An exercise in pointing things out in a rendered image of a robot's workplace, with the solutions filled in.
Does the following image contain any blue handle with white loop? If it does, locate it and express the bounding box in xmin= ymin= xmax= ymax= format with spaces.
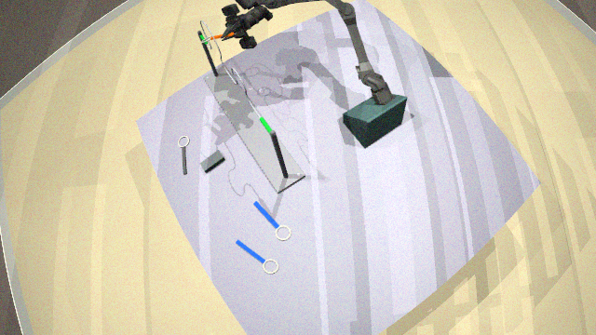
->
xmin=236 ymin=240 xmax=278 ymax=274
xmin=253 ymin=201 xmax=291 ymax=240

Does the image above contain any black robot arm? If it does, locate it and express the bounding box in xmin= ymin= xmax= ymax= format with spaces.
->
xmin=235 ymin=0 xmax=396 ymax=105

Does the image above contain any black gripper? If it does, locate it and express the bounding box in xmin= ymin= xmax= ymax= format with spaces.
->
xmin=221 ymin=4 xmax=260 ymax=49

